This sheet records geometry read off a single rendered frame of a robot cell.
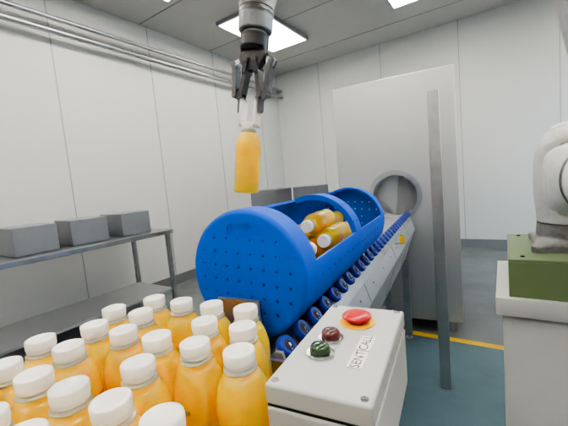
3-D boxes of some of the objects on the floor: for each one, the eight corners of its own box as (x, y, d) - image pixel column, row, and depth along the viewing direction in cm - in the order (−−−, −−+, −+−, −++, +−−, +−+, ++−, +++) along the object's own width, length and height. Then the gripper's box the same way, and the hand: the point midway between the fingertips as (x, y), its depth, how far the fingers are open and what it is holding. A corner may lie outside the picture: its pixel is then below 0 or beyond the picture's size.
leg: (413, 336, 257) (409, 257, 251) (412, 340, 252) (408, 259, 246) (406, 335, 260) (401, 257, 254) (405, 339, 255) (400, 259, 249)
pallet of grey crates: (335, 262, 503) (329, 183, 492) (309, 277, 437) (302, 187, 426) (270, 258, 570) (264, 188, 559) (240, 270, 504) (232, 193, 492)
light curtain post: (451, 384, 198) (439, 90, 182) (451, 390, 192) (438, 89, 176) (440, 381, 200) (426, 93, 185) (439, 387, 195) (425, 90, 179)
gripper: (290, 35, 86) (282, 129, 88) (237, 43, 94) (232, 129, 96) (275, 23, 79) (268, 124, 82) (220, 32, 87) (215, 124, 89)
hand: (249, 114), depth 89 cm, fingers closed on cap, 4 cm apart
